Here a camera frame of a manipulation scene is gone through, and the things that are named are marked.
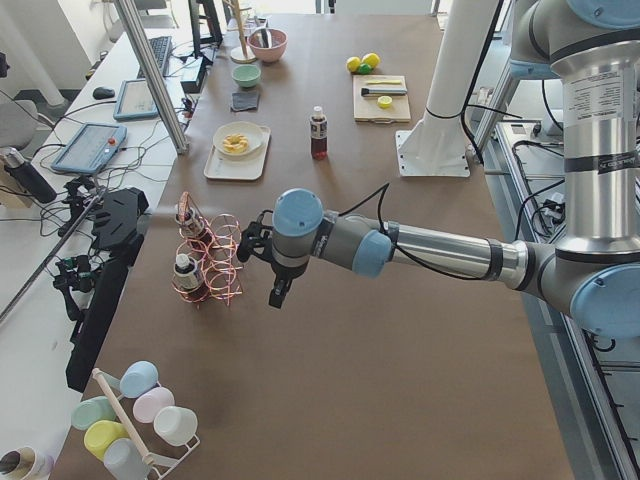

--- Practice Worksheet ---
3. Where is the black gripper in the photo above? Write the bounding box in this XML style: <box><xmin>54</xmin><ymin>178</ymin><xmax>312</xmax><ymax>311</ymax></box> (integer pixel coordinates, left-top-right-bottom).
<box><xmin>236</xmin><ymin>209</ymin><xmax>273</xmax><ymax>263</ymax></box>

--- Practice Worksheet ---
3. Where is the tea bottle rack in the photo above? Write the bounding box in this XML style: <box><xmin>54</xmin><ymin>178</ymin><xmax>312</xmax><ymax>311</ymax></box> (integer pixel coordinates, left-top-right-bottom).
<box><xmin>173</xmin><ymin>253</ymin><xmax>208</xmax><ymax>302</ymax></box>
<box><xmin>310</xmin><ymin>106</ymin><xmax>328</xmax><ymax>160</ymax></box>
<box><xmin>175</xmin><ymin>204</ymin><xmax>207</xmax><ymax>242</ymax></box>

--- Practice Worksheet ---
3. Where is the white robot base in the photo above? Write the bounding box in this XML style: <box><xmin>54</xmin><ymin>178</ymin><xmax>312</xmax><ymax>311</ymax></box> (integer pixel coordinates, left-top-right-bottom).
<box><xmin>396</xmin><ymin>0</ymin><xmax>502</xmax><ymax>177</ymax></box>

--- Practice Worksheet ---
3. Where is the cream serving tray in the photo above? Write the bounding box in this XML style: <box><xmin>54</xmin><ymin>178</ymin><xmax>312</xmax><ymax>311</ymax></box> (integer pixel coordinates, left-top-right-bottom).
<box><xmin>204</xmin><ymin>121</ymin><xmax>271</xmax><ymax>181</ymax></box>

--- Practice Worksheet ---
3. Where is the tea bottle front rack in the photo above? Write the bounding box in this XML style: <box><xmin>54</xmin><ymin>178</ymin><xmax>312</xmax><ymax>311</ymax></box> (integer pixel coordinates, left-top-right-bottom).
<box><xmin>173</xmin><ymin>253</ymin><xmax>208</xmax><ymax>302</ymax></box>

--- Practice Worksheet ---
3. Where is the white round plate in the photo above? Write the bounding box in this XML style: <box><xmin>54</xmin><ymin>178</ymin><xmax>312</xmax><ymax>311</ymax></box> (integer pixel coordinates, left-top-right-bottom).
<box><xmin>213</xmin><ymin>121</ymin><xmax>263</xmax><ymax>157</ymax></box>

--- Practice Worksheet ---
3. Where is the grey folded cloth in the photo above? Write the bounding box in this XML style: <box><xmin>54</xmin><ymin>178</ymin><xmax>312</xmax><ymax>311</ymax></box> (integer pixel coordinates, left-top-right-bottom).
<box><xmin>230</xmin><ymin>91</ymin><xmax>260</xmax><ymax>112</ymax></box>

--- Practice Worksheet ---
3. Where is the green bowl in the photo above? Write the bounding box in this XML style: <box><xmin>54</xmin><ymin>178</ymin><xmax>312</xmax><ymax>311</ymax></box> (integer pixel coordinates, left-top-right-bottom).
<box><xmin>232</xmin><ymin>64</ymin><xmax>261</xmax><ymax>88</ymax></box>

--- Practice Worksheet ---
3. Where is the black power box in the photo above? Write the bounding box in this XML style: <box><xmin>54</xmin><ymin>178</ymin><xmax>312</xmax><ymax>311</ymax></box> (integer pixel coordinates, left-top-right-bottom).
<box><xmin>180</xmin><ymin>57</ymin><xmax>207</xmax><ymax>94</ymax></box>

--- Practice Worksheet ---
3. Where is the wooden cutting board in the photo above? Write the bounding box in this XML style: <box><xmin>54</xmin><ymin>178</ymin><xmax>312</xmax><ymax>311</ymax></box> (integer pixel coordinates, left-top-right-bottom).
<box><xmin>352</xmin><ymin>74</ymin><xmax>411</xmax><ymax>123</ymax></box>

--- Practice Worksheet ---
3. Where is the steel muddler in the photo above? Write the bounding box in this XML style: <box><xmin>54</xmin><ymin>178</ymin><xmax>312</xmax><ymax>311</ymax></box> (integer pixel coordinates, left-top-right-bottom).
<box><xmin>360</xmin><ymin>86</ymin><xmax>407</xmax><ymax>97</ymax></box>

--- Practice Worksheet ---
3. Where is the teach pendant right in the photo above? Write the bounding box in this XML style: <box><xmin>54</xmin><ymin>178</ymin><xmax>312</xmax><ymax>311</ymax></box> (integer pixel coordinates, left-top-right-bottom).
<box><xmin>113</xmin><ymin>79</ymin><xmax>159</xmax><ymax>121</ymax></box>

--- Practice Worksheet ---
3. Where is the teach pendant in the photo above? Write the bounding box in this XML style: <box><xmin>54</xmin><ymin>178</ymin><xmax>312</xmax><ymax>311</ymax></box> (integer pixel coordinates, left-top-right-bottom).
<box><xmin>51</xmin><ymin>123</ymin><xmax>127</xmax><ymax>174</ymax></box>
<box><xmin>113</xmin><ymin>79</ymin><xmax>159</xmax><ymax>121</ymax></box>

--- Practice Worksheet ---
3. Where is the blue cup on rack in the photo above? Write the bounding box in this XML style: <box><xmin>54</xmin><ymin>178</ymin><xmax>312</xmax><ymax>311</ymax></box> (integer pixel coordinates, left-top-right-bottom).
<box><xmin>120</xmin><ymin>360</ymin><xmax>159</xmax><ymax>398</ymax></box>

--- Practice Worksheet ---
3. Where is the teach pendant left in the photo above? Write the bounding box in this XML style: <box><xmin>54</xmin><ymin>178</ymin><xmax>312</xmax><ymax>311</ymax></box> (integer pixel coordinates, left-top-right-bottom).
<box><xmin>51</xmin><ymin>123</ymin><xmax>127</xmax><ymax>174</ymax></box>

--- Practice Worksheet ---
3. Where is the half lemon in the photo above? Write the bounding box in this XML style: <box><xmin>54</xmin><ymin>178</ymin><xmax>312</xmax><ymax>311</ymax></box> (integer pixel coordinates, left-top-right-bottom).
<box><xmin>377</xmin><ymin>95</ymin><xmax>393</xmax><ymax>110</ymax></box>

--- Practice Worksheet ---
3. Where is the yellow plastic knife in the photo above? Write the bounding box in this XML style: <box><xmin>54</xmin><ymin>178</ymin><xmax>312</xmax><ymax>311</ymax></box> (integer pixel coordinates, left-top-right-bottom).
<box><xmin>365</xmin><ymin>77</ymin><xmax>403</xmax><ymax>85</ymax></box>

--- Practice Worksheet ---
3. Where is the whole lemon near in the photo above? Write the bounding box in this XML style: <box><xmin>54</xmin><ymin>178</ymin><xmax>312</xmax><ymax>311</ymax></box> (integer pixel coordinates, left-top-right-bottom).
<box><xmin>346</xmin><ymin>56</ymin><xmax>362</xmax><ymax>73</ymax></box>

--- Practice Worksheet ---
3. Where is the whole lemon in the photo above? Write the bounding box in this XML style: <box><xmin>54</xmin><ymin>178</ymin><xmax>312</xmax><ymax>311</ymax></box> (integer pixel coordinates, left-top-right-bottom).
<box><xmin>362</xmin><ymin>52</ymin><xmax>381</xmax><ymax>69</ymax></box>
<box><xmin>346</xmin><ymin>56</ymin><xmax>362</xmax><ymax>73</ymax></box>

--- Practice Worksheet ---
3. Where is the pink bowl with ice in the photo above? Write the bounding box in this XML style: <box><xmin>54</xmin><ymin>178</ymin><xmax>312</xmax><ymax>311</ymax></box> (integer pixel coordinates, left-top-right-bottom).
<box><xmin>248</xmin><ymin>27</ymin><xmax>288</xmax><ymax>63</ymax></box>

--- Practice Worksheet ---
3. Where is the green lime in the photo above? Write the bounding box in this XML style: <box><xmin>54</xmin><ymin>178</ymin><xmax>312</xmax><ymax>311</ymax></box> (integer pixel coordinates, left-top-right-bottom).
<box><xmin>357</xmin><ymin>63</ymin><xmax>373</xmax><ymax>75</ymax></box>

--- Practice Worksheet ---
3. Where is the pink cup on rack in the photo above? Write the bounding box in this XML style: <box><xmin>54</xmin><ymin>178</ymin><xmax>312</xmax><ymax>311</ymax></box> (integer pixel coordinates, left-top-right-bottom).
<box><xmin>133</xmin><ymin>386</ymin><xmax>175</xmax><ymax>424</ymax></box>

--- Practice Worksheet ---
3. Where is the white cup on rack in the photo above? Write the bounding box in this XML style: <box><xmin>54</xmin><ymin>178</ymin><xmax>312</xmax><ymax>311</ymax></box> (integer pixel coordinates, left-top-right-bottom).
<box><xmin>153</xmin><ymin>406</ymin><xmax>198</xmax><ymax>446</ymax></box>

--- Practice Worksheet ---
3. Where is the black keyboard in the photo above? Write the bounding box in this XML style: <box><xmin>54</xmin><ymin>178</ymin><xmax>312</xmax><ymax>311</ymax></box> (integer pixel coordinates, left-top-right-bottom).
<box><xmin>148</xmin><ymin>36</ymin><xmax>172</xmax><ymax>77</ymax></box>

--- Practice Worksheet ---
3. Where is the whole lemon far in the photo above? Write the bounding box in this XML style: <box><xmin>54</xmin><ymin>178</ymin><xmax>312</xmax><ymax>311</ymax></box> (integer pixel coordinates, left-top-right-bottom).
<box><xmin>362</xmin><ymin>52</ymin><xmax>381</xmax><ymax>69</ymax></box>

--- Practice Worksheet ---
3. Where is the black computer mouse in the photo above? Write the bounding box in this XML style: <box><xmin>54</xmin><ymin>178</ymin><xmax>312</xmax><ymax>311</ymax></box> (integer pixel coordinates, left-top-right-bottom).
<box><xmin>92</xmin><ymin>87</ymin><xmax>115</xmax><ymax>100</ymax></box>

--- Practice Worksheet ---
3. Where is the black water flask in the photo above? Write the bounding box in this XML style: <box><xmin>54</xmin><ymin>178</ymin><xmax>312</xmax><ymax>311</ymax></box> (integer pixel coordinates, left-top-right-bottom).
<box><xmin>1</xmin><ymin>147</ymin><xmax>56</xmax><ymax>203</ymax></box>

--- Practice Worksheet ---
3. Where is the green cup on rack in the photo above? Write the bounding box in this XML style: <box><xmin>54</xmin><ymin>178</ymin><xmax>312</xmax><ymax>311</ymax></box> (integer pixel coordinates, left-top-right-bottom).
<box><xmin>71</xmin><ymin>396</ymin><xmax>116</xmax><ymax>431</ymax></box>

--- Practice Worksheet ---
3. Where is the yellow cup on rack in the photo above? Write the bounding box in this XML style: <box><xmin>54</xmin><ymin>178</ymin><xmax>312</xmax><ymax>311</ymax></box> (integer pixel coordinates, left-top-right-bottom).
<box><xmin>83</xmin><ymin>420</ymin><xmax>129</xmax><ymax>461</ymax></box>

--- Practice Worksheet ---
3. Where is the grey cup on rack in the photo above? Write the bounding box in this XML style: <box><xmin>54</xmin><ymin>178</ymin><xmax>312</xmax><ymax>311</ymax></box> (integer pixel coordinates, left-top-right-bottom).
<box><xmin>103</xmin><ymin>438</ymin><xmax>151</xmax><ymax>480</ymax></box>

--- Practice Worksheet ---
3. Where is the tape roll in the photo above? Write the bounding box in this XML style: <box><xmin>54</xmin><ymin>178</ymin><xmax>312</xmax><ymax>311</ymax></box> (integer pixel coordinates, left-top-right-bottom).
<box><xmin>1</xmin><ymin>447</ymin><xmax>54</xmax><ymax>480</ymax></box>

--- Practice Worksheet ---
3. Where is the copper wire bottle rack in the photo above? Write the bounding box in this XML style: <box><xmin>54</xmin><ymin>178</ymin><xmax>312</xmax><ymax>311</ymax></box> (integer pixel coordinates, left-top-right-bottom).
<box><xmin>172</xmin><ymin>191</ymin><xmax>243</xmax><ymax>305</ymax></box>

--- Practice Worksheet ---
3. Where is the braided ring bread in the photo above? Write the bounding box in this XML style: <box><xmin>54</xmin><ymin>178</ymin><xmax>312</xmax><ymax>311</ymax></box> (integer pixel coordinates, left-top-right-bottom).
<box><xmin>222</xmin><ymin>133</ymin><xmax>249</xmax><ymax>155</ymax></box>

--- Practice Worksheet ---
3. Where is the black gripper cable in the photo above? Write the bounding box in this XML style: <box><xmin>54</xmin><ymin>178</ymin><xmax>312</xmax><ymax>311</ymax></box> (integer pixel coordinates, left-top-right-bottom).
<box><xmin>329</xmin><ymin>182</ymin><xmax>494</xmax><ymax>281</ymax></box>

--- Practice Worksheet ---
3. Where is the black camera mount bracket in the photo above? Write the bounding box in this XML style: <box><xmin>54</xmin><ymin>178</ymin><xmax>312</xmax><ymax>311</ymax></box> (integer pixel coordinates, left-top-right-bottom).
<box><xmin>66</xmin><ymin>187</ymin><xmax>149</xmax><ymax>393</ymax></box>

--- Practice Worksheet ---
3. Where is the white wire cup rack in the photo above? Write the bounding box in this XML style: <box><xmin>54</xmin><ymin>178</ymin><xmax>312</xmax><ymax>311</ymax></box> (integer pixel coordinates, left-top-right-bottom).
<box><xmin>92</xmin><ymin>368</ymin><xmax>201</xmax><ymax>479</ymax></box>

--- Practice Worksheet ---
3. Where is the aluminium camera post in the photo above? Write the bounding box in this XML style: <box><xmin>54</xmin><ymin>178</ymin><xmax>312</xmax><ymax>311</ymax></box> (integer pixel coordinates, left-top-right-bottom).
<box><xmin>114</xmin><ymin>0</ymin><xmax>189</xmax><ymax>155</ymax></box>

